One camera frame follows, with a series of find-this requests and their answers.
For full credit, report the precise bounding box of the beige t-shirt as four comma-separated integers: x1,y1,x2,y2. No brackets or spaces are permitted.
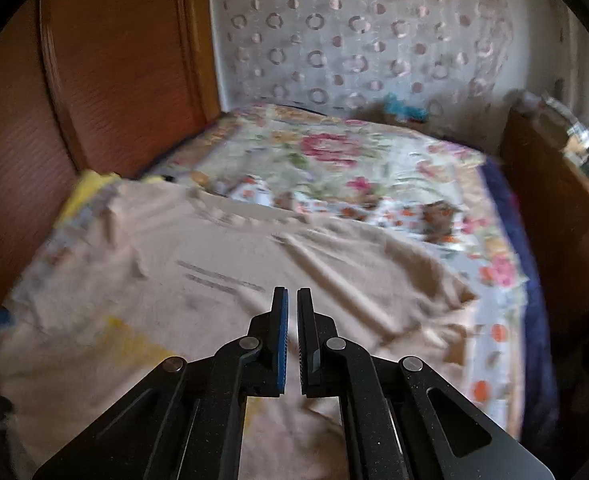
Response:
0,179,481,480

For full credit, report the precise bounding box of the orange fruit print sheet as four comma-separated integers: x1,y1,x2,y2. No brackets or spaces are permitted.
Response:
9,173,529,436

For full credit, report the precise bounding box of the floral quilt bedspread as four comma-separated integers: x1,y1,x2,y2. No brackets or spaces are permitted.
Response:
144,102,525,291

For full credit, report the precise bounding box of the dark blue blanket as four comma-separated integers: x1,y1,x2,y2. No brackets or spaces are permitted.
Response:
481,158,559,448

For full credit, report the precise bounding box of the yellow plush toy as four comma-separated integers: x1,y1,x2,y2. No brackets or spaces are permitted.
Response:
55,170,121,226

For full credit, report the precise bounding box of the blue box on bed end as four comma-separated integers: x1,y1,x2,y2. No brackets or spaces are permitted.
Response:
383,93,429,125

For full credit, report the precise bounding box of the wooden desk cabinet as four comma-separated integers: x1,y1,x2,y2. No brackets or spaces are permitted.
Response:
496,102,589,361

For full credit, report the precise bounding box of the wooden slatted wardrobe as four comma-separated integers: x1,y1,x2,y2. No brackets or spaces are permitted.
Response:
0,0,221,306

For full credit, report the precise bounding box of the clutter on desk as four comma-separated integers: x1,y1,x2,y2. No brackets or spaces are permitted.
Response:
513,90,589,180

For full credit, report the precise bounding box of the sheer circle pattern curtain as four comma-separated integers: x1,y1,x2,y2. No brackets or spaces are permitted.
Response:
206,0,550,146

